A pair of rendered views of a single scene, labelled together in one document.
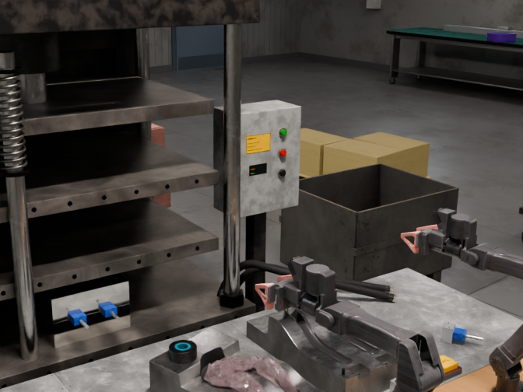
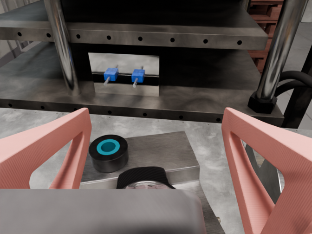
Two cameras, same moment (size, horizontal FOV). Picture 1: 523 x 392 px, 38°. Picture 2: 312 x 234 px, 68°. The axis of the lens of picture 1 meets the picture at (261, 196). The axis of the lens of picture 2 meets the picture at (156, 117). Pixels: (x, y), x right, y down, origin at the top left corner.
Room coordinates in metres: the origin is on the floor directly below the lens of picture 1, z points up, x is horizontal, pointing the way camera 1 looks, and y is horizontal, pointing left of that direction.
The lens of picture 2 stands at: (1.77, -0.09, 1.28)
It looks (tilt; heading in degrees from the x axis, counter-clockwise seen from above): 36 degrees down; 42
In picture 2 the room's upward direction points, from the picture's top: straight up
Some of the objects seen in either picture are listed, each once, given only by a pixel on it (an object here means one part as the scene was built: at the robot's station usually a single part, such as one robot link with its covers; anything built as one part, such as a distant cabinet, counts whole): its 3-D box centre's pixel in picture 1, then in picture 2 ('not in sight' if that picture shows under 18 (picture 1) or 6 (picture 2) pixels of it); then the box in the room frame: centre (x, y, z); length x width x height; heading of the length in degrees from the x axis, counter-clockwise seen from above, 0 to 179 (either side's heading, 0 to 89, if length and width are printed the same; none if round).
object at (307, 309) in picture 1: (315, 302); not in sight; (1.71, -0.14, 1.21); 0.07 x 0.06 x 0.07; 42
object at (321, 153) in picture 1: (350, 162); not in sight; (6.66, -0.80, 0.23); 1.22 x 0.84 x 0.45; 42
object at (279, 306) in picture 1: (297, 297); not in sight; (1.76, -0.10, 1.20); 0.10 x 0.07 x 0.07; 132
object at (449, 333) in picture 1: (462, 335); not in sight; (2.28, -0.68, 0.83); 0.13 x 0.05 x 0.05; 67
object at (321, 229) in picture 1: (366, 232); not in sight; (4.61, -0.68, 0.32); 0.92 x 0.76 x 0.64; 130
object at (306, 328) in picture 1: (325, 327); not in sight; (2.14, -0.21, 0.92); 0.35 x 0.16 x 0.09; 35
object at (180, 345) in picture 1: (182, 351); (109, 152); (1.96, 0.22, 0.93); 0.08 x 0.08 x 0.04
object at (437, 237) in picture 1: (441, 225); not in sight; (2.16, -0.54, 1.25); 0.07 x 0.06 x 0.11; 132
